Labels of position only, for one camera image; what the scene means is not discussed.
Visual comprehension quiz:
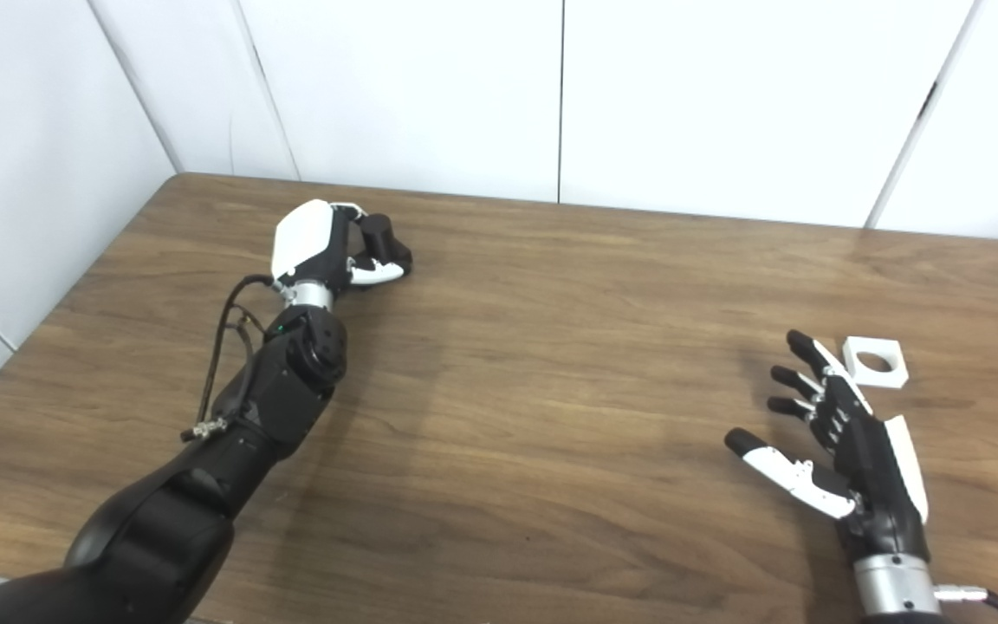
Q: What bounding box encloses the thick black right wrist cable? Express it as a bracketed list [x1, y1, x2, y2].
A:
[934, 585, 998, 624]

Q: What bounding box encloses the thin black left arm wire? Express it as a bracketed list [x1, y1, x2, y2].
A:
[233, 310, 259, 408]

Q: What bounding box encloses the black peg with square base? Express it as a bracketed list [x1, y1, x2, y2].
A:
[353, 213, 414, 278]

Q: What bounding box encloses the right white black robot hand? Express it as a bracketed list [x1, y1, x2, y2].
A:
[724, 329, 943, 618]

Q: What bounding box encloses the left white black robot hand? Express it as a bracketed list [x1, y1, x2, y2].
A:
[269, 199, 405, 310]

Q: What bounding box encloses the white square piece with hole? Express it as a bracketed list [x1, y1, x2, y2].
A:
[841, 337, 909, 388]

